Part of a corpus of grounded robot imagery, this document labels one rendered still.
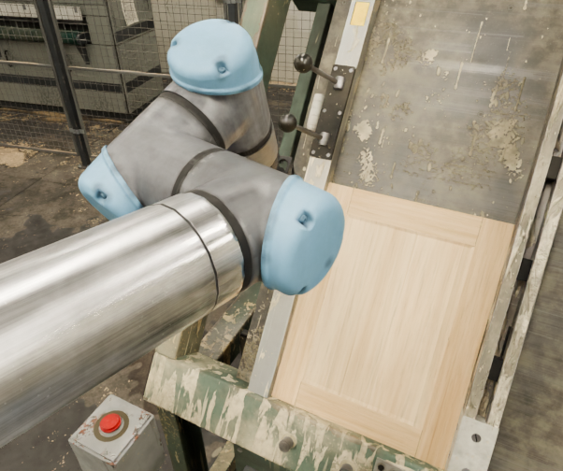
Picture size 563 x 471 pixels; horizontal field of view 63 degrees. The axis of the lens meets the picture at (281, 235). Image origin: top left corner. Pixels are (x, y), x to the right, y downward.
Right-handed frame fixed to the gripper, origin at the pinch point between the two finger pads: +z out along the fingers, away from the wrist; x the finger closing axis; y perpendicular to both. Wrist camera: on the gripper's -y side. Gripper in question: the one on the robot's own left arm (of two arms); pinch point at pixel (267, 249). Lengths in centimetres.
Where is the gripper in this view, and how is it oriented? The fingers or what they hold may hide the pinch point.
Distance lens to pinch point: 68.0
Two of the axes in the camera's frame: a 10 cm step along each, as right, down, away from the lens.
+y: 2.5, -8.7, 4.2
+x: -9.6, -1.7, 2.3
